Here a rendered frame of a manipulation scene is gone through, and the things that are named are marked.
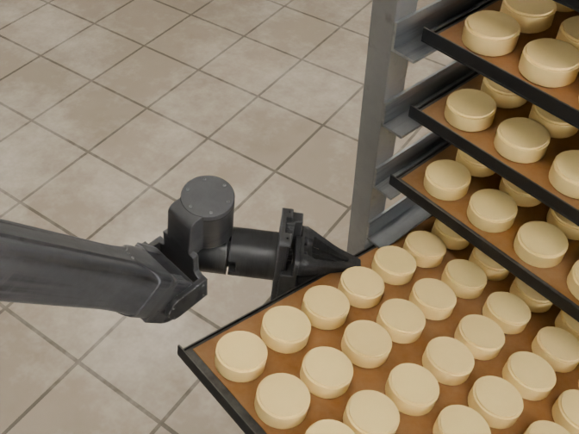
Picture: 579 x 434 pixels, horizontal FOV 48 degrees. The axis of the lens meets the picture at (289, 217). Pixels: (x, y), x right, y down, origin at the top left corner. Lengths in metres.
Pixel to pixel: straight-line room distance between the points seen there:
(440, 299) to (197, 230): 0.28
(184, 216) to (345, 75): 2.06
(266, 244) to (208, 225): 0.09
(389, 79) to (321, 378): 0.29
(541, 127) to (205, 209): 0.34
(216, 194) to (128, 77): 2.07
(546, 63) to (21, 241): 0.45
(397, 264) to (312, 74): 1.97
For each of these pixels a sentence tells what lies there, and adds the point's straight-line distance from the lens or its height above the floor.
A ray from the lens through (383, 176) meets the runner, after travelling 0.75.
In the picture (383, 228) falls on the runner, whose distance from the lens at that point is 0.83.
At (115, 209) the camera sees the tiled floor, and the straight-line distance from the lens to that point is 2.21.
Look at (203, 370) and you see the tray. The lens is 0.65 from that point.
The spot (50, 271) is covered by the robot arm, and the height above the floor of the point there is 1.15.
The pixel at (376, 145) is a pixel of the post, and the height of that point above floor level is 1.10.
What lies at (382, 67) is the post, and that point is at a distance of 0.65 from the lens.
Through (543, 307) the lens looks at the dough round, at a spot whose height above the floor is 0.94.
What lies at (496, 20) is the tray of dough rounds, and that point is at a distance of 0.65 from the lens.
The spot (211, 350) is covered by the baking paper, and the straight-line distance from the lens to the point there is 0.66.
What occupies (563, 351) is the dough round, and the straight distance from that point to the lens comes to 0.76.
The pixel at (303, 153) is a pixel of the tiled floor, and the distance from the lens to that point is 2.32.
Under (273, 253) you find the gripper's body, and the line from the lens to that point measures 0.74.
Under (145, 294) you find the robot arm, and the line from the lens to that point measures 0.67.
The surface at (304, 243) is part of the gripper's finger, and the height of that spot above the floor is 0.99.
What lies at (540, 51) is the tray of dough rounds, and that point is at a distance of 0.62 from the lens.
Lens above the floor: 1.56
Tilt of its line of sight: 48 degrees down
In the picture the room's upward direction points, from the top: straight up
